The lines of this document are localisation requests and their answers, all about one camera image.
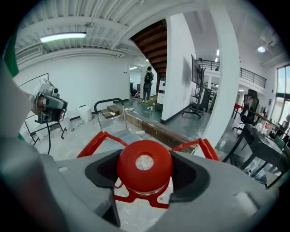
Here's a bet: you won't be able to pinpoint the white pillar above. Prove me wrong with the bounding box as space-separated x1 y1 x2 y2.
198 0 241 157

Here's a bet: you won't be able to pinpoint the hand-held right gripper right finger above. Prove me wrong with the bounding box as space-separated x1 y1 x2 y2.
147 150 281 232

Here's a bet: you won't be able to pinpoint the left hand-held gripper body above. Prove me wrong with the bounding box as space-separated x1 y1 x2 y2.
34 78 68 125

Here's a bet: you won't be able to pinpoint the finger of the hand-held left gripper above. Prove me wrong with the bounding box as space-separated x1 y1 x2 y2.
45 95 68 111

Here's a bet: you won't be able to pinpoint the black office chair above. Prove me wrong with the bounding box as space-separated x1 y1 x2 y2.
233 89 260 132

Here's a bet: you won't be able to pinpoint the long ceiling light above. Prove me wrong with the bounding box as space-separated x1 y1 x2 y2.
39 32 87 44

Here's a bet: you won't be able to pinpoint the low wooden steps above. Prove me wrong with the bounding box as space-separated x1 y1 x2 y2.
99 104 124 120

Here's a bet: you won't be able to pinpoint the person's green t-shirt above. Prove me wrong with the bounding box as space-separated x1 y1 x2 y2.
3 34 20 77

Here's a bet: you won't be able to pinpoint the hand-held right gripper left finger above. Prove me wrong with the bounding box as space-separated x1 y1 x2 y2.
40 149 124 232

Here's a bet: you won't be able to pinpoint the wooden staircase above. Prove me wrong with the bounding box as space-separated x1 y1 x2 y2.
130 19 168 79

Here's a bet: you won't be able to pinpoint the person's left hand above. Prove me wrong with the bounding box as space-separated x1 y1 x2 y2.
34 96 46 114

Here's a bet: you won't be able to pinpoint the white service robot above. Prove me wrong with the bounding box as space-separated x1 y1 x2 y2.
157 79 166 105

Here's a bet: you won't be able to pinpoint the red table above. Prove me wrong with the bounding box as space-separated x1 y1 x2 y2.
232 103 245 118

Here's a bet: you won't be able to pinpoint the black balcony railing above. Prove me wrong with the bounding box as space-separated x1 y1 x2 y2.
197 58 267 89

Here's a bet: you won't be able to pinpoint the television on wheeled stand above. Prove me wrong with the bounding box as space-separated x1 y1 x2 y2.
182 54 213 119

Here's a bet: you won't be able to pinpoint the metal platform trolley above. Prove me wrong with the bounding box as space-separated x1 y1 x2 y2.
93 97 159 150

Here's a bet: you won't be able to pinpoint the brown platform edge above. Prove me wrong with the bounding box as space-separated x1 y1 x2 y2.
124 111 198 154

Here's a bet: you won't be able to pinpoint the red bottle cap with handle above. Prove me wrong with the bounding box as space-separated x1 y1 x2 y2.
77 130 221 209

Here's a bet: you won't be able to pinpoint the black table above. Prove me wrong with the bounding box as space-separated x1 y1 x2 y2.
223 123 290 189

